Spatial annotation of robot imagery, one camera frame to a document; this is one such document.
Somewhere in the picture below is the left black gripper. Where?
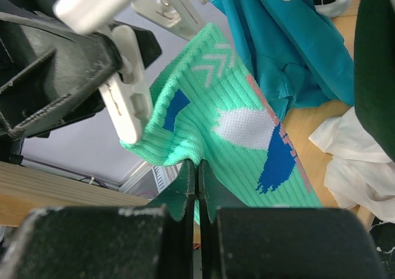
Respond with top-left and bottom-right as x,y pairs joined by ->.
0,0 -> 163,165

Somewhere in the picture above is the wooden tray base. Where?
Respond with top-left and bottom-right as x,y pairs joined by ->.
282,0 -> 376,230

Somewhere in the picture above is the green white sock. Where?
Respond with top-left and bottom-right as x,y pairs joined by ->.
325,0 -> 394,223

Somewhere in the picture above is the wooden pole stand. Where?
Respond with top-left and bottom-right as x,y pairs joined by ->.
1,162 -> 149,227

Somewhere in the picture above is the white plastic clip hanger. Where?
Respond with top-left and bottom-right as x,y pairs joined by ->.
54,0 -> 300,42

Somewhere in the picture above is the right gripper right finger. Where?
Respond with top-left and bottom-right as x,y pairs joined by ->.
197,161 -> 387,278

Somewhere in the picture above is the teal cloth garment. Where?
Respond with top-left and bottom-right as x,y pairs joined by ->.
211,0 -> 354,119

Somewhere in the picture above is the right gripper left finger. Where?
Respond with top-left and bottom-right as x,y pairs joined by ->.
1,160 -> 195,278

